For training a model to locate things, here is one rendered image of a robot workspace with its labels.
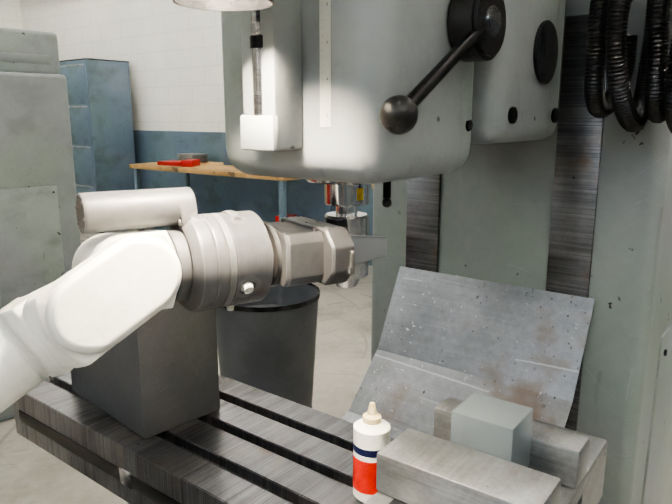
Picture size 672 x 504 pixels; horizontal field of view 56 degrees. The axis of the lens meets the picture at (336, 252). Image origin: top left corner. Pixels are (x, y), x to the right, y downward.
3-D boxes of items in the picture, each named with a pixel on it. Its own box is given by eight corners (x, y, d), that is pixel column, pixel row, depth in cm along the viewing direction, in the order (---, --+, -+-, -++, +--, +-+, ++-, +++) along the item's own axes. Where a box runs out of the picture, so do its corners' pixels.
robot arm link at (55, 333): (199, 283, 52) (55, 394, 46) (165, 276, 59) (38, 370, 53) (153, 218, 49) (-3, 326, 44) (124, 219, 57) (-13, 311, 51)
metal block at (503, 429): (509, 490, 56) (513, 429, 55) (448, 468, 60) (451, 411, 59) (529, 465, 60) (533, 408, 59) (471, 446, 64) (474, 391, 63)
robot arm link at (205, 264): (237, 312, 55) (103, 335, 49) (194, 300, 64) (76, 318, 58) (226, 183, 54) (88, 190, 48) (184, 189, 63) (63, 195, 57)
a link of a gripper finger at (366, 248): (382, 260, 66) (333, 267, 63) (382, 230, 66) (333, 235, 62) (391, 263, 65) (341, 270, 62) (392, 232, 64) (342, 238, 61)
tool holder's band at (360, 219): (377, 224, 65) (378, 214, 65) (341, 228, 63) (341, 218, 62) (351, 218, 69) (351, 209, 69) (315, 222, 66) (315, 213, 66)
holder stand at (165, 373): (143, 440, 81) (133, 291, 77) (71, 390, 96) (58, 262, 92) (221, 410, 89) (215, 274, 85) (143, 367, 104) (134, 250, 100)
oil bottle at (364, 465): (375, 509, 67) (377, 414, 64) (345, 495, 69) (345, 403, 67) (396, 491, 70) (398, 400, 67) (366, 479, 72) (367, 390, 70)
